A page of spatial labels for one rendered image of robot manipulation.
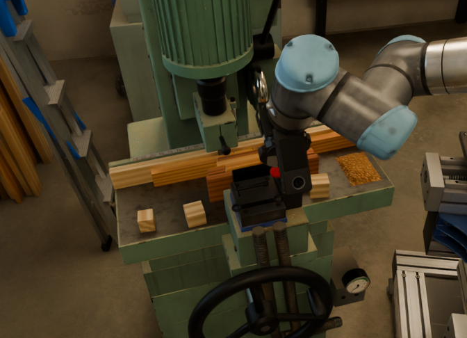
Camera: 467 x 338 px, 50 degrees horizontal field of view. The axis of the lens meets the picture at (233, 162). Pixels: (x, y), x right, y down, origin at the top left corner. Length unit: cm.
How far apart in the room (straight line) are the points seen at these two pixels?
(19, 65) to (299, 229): 111
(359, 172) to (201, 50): 46
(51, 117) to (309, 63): 132
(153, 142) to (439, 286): 107
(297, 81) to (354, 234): 164
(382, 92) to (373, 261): 152
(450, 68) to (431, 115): 223
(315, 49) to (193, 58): 31
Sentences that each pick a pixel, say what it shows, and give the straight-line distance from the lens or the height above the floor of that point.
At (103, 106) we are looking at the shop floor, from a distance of 316.
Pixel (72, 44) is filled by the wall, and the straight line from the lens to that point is 370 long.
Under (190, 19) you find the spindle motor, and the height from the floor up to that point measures 131.
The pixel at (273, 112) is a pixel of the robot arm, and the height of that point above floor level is 124.
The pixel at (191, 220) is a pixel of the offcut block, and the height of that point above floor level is 92.
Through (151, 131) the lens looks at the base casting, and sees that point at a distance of 148.
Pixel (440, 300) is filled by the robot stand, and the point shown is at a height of 21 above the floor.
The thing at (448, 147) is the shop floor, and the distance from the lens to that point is 274.
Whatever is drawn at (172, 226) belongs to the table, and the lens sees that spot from 105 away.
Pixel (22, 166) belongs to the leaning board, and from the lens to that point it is 254.
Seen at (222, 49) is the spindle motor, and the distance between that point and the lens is 89.
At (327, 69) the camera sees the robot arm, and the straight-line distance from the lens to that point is 63.
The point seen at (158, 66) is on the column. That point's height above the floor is 110.
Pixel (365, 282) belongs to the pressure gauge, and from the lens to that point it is 125.
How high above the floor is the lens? 167
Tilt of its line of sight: 41 degrees down
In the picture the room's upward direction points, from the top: 6 degrees counter-clockwise
